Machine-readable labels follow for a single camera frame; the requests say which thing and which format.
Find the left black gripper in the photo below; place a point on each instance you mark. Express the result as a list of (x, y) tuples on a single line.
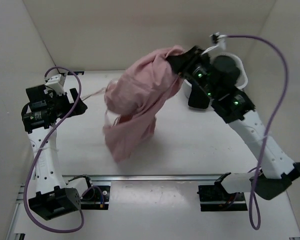
[(53, 96)]

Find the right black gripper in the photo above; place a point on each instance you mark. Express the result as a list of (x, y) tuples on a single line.
[(179, 62)]

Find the pink trousers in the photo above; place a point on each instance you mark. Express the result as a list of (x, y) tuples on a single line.
[(136, 97)]

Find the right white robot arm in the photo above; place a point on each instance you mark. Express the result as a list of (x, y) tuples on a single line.
[(276, 171)]

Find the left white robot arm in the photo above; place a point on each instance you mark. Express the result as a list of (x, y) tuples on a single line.
[(53, 198)]

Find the black trousers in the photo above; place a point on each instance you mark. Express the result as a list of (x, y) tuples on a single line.
[(197, 98)]

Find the blue corner label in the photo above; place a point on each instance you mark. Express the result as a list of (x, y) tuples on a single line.
[(77, 73)]

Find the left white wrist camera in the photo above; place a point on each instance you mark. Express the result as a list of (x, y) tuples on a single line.
[(56, 83)]

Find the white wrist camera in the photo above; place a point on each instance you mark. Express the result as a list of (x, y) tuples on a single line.
[(56, 83), (218, 43)]

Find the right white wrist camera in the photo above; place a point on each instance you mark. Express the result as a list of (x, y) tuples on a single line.
[(218, 43)]

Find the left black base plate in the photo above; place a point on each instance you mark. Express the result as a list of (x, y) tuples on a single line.
[(94, 194)]

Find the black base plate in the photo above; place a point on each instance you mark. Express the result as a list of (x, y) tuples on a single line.
[(214, 200), (94, 194)]

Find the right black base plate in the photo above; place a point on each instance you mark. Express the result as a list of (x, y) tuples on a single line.
[(214, 200)]

